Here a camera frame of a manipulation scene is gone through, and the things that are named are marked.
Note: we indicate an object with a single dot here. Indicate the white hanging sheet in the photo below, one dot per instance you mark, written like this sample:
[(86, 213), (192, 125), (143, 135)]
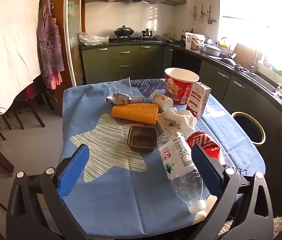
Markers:
[(11, 42)]

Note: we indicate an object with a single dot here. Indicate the clear plastic cup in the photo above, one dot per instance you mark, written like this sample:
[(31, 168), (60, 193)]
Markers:
[(121, 87)]

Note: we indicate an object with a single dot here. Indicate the steel double sink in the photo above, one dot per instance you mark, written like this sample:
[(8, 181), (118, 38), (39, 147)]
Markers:
[(261, 81)]

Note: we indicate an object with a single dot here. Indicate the yellow oil bottle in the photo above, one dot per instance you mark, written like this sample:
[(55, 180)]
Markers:
[(171, 31)]

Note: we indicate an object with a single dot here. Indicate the red paper noodle bowl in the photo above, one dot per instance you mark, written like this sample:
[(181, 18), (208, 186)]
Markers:
[(176, 87)]

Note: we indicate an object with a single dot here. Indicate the black wok with lid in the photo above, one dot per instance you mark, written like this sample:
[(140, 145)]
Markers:
[(123, 32)]

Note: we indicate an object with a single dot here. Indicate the white plastic bucket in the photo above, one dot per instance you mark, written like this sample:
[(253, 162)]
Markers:
[(193, 42)]

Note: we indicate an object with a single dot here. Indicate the wooden cutting board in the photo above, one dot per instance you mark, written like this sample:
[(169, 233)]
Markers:
[(243, 52)]

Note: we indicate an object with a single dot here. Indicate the beige paper packet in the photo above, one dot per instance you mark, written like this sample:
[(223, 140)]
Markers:
[(166, 125)]

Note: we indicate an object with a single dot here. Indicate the black gas stove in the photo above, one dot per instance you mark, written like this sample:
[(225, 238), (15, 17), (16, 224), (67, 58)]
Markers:
[(136, 39)]

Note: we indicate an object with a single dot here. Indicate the small white plastic bottle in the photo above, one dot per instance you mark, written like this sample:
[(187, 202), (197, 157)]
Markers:
[(161, 100)]

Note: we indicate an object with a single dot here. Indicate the white enamel pot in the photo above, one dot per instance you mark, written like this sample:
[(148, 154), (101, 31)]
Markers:
[(213, 50)]

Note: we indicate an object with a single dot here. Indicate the glass pot lid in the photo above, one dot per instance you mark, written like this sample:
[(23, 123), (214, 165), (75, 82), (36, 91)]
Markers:
[(169, 38)]

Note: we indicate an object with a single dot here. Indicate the red soda can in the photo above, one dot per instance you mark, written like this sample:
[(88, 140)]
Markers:
[(206, 142)]

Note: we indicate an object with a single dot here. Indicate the hanging kitchen utensils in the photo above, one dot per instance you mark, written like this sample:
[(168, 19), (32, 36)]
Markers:
[(207, 15)]

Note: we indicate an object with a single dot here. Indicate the white drink carton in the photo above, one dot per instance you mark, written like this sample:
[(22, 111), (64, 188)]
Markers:
[(197, 100)]

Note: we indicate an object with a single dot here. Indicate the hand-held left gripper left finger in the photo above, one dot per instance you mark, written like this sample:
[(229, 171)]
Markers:
[(73, 172)]

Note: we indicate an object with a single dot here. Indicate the yellow-rimmed dark bin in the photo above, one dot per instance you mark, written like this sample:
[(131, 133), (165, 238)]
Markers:
[(262, 130)]

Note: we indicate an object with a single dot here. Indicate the small white box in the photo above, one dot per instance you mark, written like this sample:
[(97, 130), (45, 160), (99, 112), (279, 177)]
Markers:
[(137, 99)]

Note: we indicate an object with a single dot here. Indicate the dark wooden chair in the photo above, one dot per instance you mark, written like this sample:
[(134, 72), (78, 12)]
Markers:
[(31, 100)]

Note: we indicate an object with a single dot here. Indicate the clear plastic bag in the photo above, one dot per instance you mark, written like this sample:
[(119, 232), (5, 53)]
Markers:
[(91, 39)]

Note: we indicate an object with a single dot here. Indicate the silver snack wrapper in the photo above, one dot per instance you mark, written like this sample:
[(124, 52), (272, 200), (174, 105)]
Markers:
[(118, 98)]

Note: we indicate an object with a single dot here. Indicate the green base cabinets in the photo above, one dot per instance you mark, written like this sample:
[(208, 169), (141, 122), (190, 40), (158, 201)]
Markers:
[(126, 55)]

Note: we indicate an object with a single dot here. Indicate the white tissue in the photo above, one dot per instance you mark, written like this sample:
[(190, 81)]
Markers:
[(181, 120)]

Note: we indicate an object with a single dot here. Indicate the rack of white dishes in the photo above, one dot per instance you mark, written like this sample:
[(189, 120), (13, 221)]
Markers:
[(211, 40)]

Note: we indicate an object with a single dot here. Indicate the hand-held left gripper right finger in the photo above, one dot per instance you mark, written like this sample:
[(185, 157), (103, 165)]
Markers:
[(206, 172)]

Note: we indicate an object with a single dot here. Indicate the soap dispenser yellow pump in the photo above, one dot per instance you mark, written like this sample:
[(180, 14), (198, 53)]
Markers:
[(279, 85)]

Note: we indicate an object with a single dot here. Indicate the blue star-print tablecloth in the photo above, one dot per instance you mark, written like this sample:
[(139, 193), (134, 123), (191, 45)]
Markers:
[(106, 205)]

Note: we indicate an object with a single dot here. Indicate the brown plastic tray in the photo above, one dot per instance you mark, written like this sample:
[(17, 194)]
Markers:
[(141, 140)]

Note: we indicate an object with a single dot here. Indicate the brown dish rag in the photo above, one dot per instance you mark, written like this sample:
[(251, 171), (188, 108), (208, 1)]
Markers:
[(238, 67)]

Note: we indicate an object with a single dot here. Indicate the white wall outlet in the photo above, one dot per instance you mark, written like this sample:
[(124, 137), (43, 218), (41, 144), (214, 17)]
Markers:
[(204, 29)]

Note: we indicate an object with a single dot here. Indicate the tall steel faucet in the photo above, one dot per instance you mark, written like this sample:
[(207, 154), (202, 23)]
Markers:
[(254, 62)]

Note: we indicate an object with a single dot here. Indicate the hanging wall decoration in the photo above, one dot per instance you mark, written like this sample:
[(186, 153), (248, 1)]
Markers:
[(194, 15)]

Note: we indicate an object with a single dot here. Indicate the small steel pot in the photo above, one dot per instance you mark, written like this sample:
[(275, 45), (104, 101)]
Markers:
[(147, 33)]

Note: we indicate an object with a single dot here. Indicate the clear plastic water bottle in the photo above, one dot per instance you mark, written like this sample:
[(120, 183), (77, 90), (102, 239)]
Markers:
[(178, 160)]

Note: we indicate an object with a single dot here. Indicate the purple checked apron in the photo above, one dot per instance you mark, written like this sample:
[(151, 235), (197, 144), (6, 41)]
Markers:
[(49, 50)]

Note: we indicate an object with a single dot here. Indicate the green plastic object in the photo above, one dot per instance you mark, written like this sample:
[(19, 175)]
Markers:
[(278, 72)]

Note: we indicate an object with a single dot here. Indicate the thin curved faucet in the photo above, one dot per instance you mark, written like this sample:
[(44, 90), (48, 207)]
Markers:
[(225, 41)]

